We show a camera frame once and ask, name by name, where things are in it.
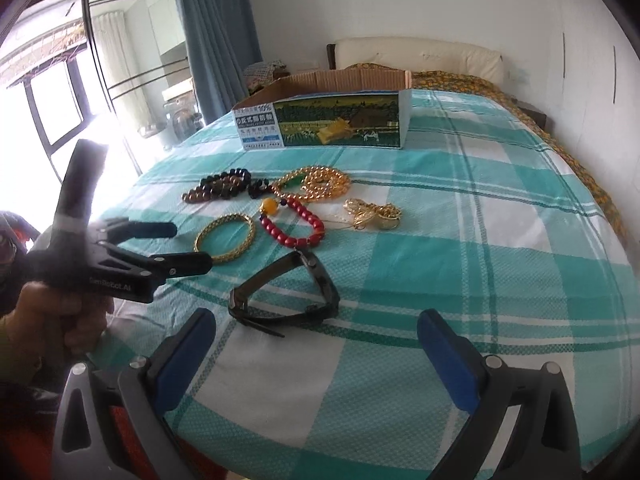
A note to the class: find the person's left hand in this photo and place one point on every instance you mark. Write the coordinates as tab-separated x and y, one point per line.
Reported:
70	345

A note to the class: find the gold woven bangle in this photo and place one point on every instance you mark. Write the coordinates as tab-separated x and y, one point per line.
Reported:
248	235

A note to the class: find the blue curtain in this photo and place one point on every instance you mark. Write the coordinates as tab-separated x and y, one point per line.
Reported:
210	35

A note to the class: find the white wardrobe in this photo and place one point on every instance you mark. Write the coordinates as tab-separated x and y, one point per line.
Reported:
590	60

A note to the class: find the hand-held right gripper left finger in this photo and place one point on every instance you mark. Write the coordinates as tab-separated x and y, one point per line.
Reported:
181	360

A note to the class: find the folded patterned cloth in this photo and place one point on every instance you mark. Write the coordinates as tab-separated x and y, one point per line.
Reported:
262	72

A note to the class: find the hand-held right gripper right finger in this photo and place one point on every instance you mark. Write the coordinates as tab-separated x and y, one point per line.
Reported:
445	360

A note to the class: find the glass jars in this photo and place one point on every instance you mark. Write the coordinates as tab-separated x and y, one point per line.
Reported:
182	117

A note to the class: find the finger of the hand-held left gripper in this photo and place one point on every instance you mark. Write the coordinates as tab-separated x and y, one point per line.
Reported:
150	230
187	264

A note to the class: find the cream padded headboard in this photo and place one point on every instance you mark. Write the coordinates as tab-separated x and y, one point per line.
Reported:
425	55

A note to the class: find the black framed window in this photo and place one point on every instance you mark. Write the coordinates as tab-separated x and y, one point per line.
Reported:
50	100

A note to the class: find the dark wooden nightstand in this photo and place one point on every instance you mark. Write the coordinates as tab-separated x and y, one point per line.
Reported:
532	112

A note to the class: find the printed cardboard box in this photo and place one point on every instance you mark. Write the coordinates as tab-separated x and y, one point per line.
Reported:
340	117

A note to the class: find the teal checked bedsheet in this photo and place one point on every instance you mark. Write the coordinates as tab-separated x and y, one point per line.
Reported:
450	260

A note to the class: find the person's left forearm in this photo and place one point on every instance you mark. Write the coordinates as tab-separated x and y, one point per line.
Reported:
9	350

